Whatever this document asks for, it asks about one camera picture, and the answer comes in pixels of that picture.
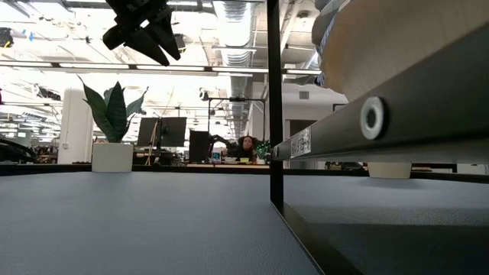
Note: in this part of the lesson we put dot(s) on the wooden board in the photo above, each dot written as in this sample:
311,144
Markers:
420,126

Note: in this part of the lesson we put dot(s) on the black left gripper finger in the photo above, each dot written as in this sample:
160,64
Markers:
170,38
151,46

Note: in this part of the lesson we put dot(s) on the white column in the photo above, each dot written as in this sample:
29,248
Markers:
76,126

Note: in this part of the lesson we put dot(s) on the black office chair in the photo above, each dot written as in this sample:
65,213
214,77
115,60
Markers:
15,151

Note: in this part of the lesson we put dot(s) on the small black monitor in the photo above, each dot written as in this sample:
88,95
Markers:
198,147

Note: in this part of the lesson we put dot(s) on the small green desk plant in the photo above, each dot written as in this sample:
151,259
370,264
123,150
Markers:
263,149

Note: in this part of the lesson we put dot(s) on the person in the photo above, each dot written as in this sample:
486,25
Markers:
244,149

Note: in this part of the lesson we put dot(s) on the blue table mat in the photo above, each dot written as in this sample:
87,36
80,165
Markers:
153,229

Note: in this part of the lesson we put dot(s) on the snake plant in white pot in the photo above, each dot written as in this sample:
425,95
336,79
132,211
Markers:
112,156

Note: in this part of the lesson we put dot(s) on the large black monitor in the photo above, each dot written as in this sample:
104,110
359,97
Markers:
172,131

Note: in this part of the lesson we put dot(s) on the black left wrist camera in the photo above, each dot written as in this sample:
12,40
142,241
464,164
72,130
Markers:
114,37

